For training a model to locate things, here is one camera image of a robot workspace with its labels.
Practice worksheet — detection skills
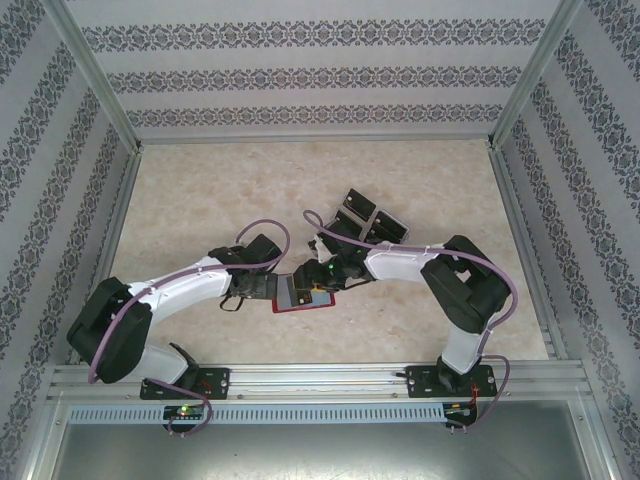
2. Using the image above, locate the grey slotted cable duct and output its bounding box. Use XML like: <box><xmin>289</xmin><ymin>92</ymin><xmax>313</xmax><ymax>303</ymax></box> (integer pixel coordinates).
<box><xmin>67</xmin><ymin>403</ymin><xmax>446</xmax><ymax>424</ymax></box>

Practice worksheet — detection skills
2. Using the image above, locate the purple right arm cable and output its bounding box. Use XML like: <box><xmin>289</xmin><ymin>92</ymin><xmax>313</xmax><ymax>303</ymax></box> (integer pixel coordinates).
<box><xmin>303</xmin><ymin>209</ymin><xmax>519</xmax><ymax>436</ymax></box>

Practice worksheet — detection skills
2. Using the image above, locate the small circuit board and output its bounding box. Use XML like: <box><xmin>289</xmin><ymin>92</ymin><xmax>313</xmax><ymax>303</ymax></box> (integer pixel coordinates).
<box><xmin>444</xmin><ymin>399</ymin><xmax>479</xmax><ymax>426</ymax></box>
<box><xmin>163</xmin><ymin>404</ymin><xmax>206</xmax><ymax>421</ymax></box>

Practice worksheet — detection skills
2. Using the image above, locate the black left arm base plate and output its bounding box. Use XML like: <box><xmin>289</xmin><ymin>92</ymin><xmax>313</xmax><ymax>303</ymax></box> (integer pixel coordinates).
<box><xmin>139</xmin><ymin>367</ymin><xmax>232</xmax><ymax>401</ymax></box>

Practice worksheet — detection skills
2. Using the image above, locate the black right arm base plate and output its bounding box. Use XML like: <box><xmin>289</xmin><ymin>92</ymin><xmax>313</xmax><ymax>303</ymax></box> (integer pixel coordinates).
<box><xmin>405</xmin><ymin>364</ymin><xmax>499</xmax><ymax>400</ymax></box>

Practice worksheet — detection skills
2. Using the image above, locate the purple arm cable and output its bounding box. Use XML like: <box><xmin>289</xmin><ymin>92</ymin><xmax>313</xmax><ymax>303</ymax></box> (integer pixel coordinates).
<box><xmin>303</xmin><ymin>209</ymin><xmax>519</xmax><ymax>436</ymax></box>
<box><xmin>88</xmin><ymin>219</ymin><xmax>294</xmax><ymax>439</ymax></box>

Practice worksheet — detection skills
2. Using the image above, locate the grey metal panel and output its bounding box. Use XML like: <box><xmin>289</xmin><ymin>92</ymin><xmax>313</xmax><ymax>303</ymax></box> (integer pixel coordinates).
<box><xmin>29</xmin><ymin>399</ymin><xmax>616</xmax><ymax>480</ymax></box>

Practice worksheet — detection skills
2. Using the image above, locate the aluminium table edge profile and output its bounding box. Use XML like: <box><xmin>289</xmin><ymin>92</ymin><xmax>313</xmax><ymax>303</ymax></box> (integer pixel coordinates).
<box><xmin>67</xmin><ymin>147</ymin><xmax>146</xmax><ymax>366</ymax></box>
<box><xmin>487</xmin><ymin>144</ymin><xmax>571</xmax><ymax>361</ymax></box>

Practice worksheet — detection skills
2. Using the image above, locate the aluminium frame post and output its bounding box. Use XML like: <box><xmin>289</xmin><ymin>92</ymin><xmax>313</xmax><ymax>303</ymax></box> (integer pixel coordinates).
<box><xmin>485</xmin><ymin>0</ymin><xmax>587</xmax><ymax>151</ymax></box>
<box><xmin>49</xmin><ymin>0</ymin><xmax>146</xmax><ymax>154</ymax></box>

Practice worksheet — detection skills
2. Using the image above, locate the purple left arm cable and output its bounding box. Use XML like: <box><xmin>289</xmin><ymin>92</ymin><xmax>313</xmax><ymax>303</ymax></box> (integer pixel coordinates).
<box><xmin>88</xmin><ymin>219</ymin><xmax>294</xmax><ymax>439</ymax></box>

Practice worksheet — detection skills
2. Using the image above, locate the red leather card holder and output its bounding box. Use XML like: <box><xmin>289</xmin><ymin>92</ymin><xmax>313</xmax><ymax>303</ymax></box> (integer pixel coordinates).
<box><xmin>271</xmin><ymin>273</ymin><xmax>337</xmax><ymax>315</ymax></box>

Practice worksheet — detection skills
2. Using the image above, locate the clear acrylic card stand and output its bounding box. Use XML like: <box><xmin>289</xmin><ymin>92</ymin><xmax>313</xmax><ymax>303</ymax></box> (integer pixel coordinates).
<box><xmin>327</xmin><ymin>187</ymin><xmax>413</xmax><ymax>247</ymax></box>

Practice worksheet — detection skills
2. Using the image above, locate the aluminium mounting rail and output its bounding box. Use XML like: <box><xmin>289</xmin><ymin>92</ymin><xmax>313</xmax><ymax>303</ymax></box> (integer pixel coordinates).
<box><xmin>47</xmin><ymin>363</ymin><xmax>594</xmax><ymax>404</ymax></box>

